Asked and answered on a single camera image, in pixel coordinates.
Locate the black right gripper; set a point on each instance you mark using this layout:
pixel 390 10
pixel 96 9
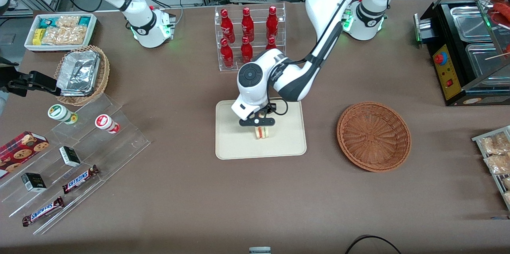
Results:
pixel 20 83

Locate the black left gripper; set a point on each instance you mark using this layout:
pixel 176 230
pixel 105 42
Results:
pixel 266 110

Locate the triangular sandwich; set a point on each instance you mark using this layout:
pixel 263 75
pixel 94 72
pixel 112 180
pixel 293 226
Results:
pixel 263 133

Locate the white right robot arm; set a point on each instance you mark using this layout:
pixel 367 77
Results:
pixel 139 10

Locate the cream plastic tray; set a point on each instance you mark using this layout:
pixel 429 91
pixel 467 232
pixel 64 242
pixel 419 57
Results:
pixel 287 138

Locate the light tan wicker basket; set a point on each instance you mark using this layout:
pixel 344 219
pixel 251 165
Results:
pixel 104 74

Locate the brown round wicker basket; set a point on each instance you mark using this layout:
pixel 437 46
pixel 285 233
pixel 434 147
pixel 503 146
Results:
pixel 372 136

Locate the green lid snack cup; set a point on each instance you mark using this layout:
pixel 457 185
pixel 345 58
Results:
pixel 60 113

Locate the aluminium foil container stack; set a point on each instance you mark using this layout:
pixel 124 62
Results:
pixel 79 72

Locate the white rectangular snack bin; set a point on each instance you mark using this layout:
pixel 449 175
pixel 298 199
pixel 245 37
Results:
pixel 30 44

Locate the yellow snack packet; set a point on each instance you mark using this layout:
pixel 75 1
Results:
pixel 37 37

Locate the clear cracker bag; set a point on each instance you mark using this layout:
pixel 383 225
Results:
pixel 68 20
pixel 63 36

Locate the clear acrylic bottle rack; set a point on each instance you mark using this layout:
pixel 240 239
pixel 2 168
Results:
pixel 255 66

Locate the teal snack packet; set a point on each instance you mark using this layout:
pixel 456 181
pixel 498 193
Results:
pixel 84 20
pixel 46 22

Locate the red cookie box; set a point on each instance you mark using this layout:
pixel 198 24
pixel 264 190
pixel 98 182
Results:
pixel 20 151

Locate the red lid snack cup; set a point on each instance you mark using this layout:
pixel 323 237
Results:
pixel 105 122

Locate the small black white box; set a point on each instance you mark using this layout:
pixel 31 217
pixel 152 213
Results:
pixel 69 156
pixel 33 182

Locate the red cola bottle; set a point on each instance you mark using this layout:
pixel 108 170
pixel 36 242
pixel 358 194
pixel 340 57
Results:
pixel 271 43
pixel 247 22
pixel 226 24
pixel 226 54
pixel 246 50
pixel 272 20

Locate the clear acrylic step display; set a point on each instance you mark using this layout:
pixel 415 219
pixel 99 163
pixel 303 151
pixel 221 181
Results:
pixel 99 146

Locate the Snickers chocolate bar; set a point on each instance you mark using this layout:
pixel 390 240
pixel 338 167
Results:
pixel 81 178
pixel 43 211

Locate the small grey device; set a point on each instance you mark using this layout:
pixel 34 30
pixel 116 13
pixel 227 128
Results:
pixel 259 250

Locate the black hot food display machine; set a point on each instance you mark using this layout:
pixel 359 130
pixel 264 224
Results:
pixel 448 70

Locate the clear fried snack bag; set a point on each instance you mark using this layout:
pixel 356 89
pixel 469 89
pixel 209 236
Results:
pixel 495 144
pixel 507 183
pixel 498 163

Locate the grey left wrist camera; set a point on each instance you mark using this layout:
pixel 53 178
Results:
pixel 244 109

